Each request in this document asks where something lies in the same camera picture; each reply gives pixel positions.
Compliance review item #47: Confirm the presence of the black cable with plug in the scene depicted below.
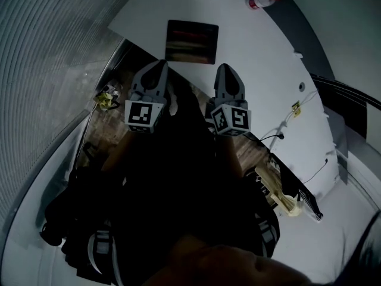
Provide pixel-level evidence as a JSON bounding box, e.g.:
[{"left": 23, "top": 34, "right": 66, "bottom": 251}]
[{"left": 248, "top": 133, "right": 285, "bottom": 143}]

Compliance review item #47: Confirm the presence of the black cable bundle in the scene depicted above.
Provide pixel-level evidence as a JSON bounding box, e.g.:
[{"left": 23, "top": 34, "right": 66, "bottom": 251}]
[{"left": 309, "top": 73, "right": 381, "bottom": 113}]

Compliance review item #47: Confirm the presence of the person's right forearm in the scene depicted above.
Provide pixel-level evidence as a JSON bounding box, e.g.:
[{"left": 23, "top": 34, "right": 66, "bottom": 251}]
[{"left": 218, "top": 134, "right": 243, "bottom": 177}]

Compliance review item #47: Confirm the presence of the grey left harness strap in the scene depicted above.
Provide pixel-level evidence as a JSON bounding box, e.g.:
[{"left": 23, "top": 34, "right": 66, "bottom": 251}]
[{"left": 88, "top": 229, "right": 115, "bottom": 279}]

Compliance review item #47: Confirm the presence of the person's left forearm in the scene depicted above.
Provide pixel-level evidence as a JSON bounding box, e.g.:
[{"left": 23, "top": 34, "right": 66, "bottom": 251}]
[{"left": 101, "top": 131, "right": 135, "bottom": 174}]

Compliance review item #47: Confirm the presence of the black ribbed panel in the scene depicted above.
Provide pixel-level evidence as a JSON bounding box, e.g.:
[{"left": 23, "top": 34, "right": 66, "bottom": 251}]
[{"left": 296, "top": 188, "right": 324, "bottom": 222}]

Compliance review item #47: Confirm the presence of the white bottle with red cap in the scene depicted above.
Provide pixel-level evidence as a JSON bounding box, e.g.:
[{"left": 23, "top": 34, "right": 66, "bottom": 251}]
[{"left": 248, "top": 0, "right": 282, "bottom": 11}]

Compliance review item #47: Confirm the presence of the dark mouse pad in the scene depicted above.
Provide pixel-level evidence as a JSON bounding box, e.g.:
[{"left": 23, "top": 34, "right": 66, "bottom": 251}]
[{"left": 164, "top": 19, "right": 220, "bottom": 66}]

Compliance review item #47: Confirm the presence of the grey right harness strap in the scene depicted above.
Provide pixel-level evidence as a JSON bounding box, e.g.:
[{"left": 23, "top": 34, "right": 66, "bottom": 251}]
[{"left": 255, "top": 213, "right": 279, "bottom": 257}]

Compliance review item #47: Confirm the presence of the white desk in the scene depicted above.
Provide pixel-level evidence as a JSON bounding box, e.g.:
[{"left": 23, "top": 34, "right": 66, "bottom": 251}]
[{"left": 107, "top": 0, "right": 349, "bottom": 223}]

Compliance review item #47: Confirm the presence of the grey harness strap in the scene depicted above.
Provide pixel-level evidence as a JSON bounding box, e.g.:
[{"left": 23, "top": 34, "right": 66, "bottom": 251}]
[
  {"left": 255, "top": 213, "right": 279, "bottom": 257},
  {"left": 88, "top": 229, "right": 115, "bottom": 279}
]

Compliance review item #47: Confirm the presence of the crumpled yellow paper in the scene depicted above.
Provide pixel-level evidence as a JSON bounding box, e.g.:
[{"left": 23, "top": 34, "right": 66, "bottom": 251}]
[{"left": 93, "top": 91, "right": 115, "bottom": 111}]

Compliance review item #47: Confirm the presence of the beige wooden stand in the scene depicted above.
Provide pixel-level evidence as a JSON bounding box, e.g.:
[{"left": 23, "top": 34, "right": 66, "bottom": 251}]
[{"left": 254, "top": 166, "right": 304, "bottom": 217}]

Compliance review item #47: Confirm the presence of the thin black cable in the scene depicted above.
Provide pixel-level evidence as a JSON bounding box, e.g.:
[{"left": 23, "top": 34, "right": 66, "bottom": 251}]
[{"left": 301, "top": 158, "right": 329, "bottom": 185}]

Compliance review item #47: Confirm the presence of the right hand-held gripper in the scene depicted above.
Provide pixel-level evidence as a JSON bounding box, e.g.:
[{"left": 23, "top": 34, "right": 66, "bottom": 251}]
[{"left": 210, "top": 63, "right": 252, "bottom": 138}]

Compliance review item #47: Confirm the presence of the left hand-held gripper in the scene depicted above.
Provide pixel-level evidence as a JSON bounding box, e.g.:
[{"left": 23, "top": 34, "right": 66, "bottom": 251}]
[{"left": 124, "top": 59, "right": 170, "bottom": 135}]

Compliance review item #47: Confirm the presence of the white cable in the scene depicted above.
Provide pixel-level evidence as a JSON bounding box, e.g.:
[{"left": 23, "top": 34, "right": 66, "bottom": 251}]
[{"left": 269, "top": 90, "right": 319, "bottom": 151}]

